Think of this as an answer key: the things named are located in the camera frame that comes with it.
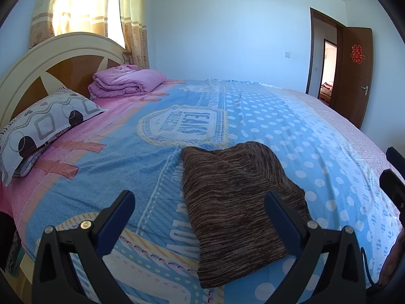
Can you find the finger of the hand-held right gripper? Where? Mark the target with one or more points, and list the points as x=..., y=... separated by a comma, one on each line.
x=394, y=185
x=397, y=158

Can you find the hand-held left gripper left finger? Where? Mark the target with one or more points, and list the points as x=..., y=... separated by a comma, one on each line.
x=117, y=224

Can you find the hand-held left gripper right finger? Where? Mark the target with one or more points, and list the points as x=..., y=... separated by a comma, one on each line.
x=281, y=224

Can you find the brown knitted sweater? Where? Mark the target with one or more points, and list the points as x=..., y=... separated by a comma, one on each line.
x=227, y=202

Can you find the person's right forearm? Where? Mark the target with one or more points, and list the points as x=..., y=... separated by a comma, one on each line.
x=392, y=262

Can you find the dark clothes pile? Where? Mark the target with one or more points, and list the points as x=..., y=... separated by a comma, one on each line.
x=11, y=247

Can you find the brown wooden door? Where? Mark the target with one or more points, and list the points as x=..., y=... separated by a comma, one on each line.
x=354, y=101

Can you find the printed blue pink bed sheet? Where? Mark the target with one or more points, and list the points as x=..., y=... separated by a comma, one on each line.
x=126, y=152

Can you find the sofa behind doorway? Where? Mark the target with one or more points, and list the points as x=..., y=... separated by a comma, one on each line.
x=326, y=91

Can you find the red paper door decoration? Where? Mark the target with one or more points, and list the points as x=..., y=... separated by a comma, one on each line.
x=357, y=53

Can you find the grey patterned pillow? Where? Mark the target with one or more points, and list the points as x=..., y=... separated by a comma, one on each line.
x=41, y=123

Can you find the folded pink blanket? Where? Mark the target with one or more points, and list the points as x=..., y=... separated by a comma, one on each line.
x=126, y=80

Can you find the cream wooden headboard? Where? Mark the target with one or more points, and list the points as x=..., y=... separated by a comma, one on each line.
x=19, y=66

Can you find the yellow patterned curtain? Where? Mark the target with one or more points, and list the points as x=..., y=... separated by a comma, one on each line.
x=69, y=6
x=134, y=22

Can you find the brown door frame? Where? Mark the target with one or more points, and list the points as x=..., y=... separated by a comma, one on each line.
x=313, y=38

